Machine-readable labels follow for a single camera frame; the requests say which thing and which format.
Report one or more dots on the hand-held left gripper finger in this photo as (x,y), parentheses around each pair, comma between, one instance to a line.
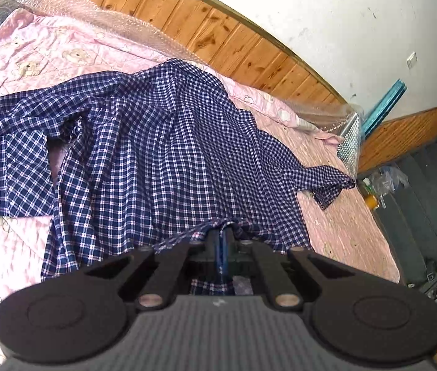
(227,257)
(218,257)

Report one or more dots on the navy checked shirt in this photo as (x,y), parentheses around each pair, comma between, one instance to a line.
(164,143)

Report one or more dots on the clear plastic bag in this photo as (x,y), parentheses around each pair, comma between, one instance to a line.
(388,176)

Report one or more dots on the teal strips bundle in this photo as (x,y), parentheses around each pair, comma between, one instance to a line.
(384,104)

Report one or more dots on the pink bear-print quilt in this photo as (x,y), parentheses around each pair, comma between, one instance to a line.
(29,58)

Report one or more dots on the clear bubble wrap sheet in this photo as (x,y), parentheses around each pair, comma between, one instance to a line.
(56,0)

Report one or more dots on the wooden wall panelling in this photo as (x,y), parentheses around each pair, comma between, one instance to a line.
(203,27)

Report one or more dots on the white wall switch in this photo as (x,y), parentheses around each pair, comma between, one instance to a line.
(412,60)

